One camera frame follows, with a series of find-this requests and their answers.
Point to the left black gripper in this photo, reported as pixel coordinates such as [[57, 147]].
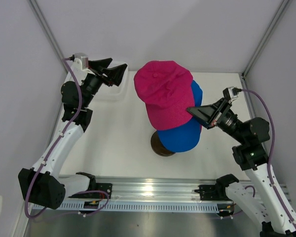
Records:
[[114, 74]]

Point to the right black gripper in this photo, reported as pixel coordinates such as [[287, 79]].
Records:
[[209, 115]]

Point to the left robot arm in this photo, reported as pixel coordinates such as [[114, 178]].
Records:
[[40, 184]]

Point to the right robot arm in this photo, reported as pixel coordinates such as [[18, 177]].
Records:
[[272, 214]]

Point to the white plastic basket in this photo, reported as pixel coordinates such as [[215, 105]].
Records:
[[105, 93]]

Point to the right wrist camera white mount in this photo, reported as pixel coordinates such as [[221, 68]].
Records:
[[231, 94]]

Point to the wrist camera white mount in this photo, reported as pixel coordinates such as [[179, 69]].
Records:
[[231, 94], [81, 61]]

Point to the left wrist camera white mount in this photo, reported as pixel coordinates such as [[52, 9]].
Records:
[[81, 61]]

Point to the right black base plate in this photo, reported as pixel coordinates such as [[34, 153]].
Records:
[[211, 193]]

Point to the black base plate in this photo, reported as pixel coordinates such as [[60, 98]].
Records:
[[105, 187], [211, 193]]

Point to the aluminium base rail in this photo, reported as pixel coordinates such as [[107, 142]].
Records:
[[154, 189]]

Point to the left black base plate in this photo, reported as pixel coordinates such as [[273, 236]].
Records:
[[105, 187]]

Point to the white slotted cable duct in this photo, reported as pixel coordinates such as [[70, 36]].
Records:
[[193, 207]]

